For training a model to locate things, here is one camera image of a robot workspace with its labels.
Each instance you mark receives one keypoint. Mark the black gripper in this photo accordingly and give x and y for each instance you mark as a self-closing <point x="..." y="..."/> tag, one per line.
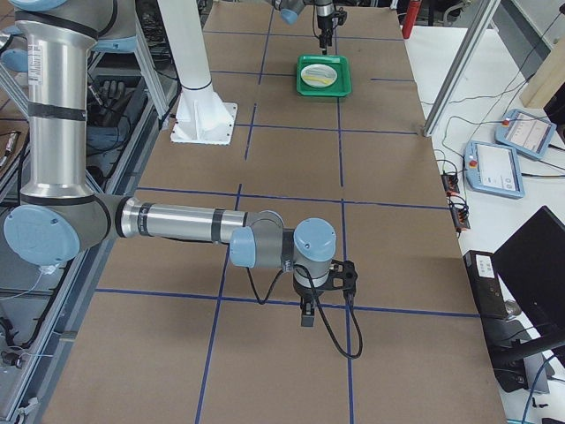
<point x="304" y="291"/>
<point x="323" y="18"/>

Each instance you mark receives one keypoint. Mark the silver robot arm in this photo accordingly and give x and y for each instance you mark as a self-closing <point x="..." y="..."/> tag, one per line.
<point x="324" y="15"/>
<point x="60" y="216"/>

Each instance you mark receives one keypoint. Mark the white round plate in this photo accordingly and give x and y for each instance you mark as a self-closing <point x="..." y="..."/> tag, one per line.
<point x="302" y="75"/>

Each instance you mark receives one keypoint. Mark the green plastic tray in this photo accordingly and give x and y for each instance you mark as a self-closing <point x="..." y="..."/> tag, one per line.
<point x="341" y="88"/>

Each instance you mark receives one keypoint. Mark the red cylinder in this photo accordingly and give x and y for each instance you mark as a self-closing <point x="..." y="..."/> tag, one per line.
<point x="410" y="18"/>

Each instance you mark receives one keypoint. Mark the black box device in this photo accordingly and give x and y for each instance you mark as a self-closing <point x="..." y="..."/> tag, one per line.
<point x="485" y="285"/>

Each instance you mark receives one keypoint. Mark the black power strip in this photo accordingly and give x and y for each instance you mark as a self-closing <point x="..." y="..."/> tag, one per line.
<point x="449" y="177"/>
<point x="459" y="210"/>

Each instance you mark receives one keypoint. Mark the near blue teach pendant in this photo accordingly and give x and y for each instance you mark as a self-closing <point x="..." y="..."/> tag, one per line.
<point x="493" y="168"/>

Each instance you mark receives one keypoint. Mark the blue teach pendant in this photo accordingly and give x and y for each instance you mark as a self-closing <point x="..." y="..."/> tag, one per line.
<point x="528" y="135"/>
<point x="493" y="168"/>

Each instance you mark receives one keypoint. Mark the far blue teach pendant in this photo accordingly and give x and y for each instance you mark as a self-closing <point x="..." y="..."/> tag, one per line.
<point x="528" y="135"/>

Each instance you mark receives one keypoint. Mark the wooden beam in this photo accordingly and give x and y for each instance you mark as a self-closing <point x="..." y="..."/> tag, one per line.
<point x="547" y="80"/>

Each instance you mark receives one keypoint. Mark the black monitor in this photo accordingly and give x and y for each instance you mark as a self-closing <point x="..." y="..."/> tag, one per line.
<point x="531" y="265"/>

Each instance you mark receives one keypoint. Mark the aluminium frame post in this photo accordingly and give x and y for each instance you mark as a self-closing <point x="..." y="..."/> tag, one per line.
<point x="470" y="43"/>

